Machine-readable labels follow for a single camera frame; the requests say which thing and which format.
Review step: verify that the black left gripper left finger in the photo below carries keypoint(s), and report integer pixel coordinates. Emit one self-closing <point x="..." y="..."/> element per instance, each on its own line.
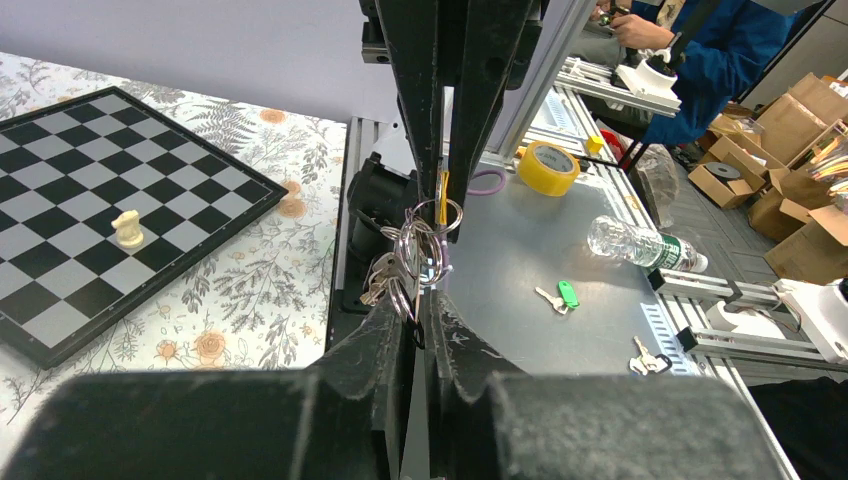
<point x="338" y="418"/>

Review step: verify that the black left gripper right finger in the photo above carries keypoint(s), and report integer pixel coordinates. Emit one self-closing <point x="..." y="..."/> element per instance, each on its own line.
<point x="489" y="419"/>

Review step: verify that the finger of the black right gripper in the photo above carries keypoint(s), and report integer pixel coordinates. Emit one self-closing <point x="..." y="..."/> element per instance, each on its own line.
<point x="413" y="34"/>
<point x="499" y="42"/>

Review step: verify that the yellow key tag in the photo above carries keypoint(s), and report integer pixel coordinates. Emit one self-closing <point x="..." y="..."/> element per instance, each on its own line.
<point x="442" y="199"/>

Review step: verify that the green tagged key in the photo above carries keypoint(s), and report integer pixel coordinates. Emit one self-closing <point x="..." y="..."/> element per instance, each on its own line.
<point x="564" y="300"/>

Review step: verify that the yellow tape roll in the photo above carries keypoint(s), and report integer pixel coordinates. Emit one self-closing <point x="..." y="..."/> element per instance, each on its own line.
<point x="548" y="169"/>

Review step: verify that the clear plastic bottle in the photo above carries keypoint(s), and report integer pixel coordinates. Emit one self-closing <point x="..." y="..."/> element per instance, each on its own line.
<point x="611" y="237"/>

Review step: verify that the person in blue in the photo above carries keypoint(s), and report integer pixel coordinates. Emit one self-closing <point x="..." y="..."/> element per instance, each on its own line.
<point x="724" y="57"/>

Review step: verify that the white chess piece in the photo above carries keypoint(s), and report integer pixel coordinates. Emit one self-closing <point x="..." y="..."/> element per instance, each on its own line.
<point x="128" y="231"/>

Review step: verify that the cardboard boxes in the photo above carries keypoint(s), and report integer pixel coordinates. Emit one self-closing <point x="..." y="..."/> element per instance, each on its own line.
<point x="788" y="169"/>

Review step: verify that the black white chessboard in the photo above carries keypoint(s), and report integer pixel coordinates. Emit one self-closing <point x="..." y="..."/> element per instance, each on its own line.
<point x="104" y="202"/>

